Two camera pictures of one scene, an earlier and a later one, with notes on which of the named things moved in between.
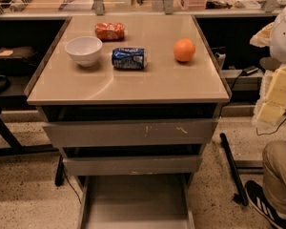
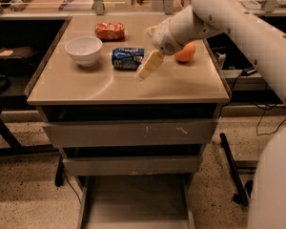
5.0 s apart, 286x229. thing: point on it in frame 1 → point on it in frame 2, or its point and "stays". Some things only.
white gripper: (284, 38) → (163, 37)
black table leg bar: (240, 197) stays
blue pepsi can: (132, 58) stays
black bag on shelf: (13, 61) stays
